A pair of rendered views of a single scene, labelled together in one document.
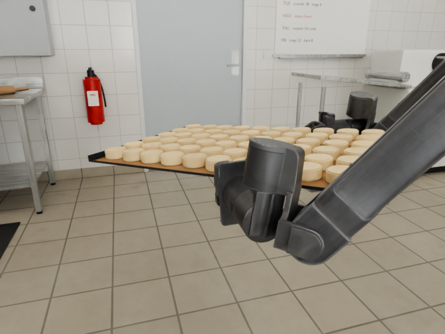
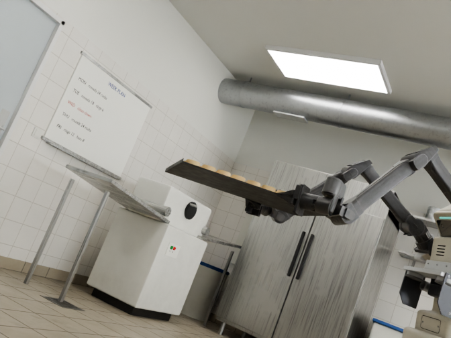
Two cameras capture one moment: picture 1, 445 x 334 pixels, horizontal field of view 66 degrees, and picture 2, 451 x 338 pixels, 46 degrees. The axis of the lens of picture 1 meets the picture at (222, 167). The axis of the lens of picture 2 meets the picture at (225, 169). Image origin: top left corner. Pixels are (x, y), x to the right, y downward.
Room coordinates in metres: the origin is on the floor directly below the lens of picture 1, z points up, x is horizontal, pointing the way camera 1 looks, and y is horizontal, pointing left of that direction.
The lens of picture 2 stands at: (-0.62, 1.38, 0.68)
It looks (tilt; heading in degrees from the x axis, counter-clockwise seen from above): 10 degrees up; 317
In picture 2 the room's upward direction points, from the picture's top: 22 degrees clockwise
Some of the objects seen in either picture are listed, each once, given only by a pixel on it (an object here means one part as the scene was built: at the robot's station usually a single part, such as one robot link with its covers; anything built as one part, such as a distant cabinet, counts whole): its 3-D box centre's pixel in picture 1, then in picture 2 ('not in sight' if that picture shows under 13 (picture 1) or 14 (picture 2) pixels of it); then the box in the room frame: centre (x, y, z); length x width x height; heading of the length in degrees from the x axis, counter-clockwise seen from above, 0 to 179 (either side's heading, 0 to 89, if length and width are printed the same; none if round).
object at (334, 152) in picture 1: (326, 153); not in sight; (0.63, -0.20, 1.00); 0.05 x 0.05 x 0.02
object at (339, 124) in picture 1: (334, 130); (258, 204); (0.92, -0.31, 0.98); 0.07 x 0.07 x 0.10; 14
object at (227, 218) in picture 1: (244, 197); (308, 202); (0.46, -0.03, 0.99); 0.07 x 0.07 x 0.10; 14
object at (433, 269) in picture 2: not in sight; (433, 286); (0.30, -0.81, 0.93); 0.28 x 0.16 x 0.22; 149
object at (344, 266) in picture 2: not in sight; (309, 268); (2.85, -3.60, 1.02); 1.40 x 0.91 x 2.05; 16
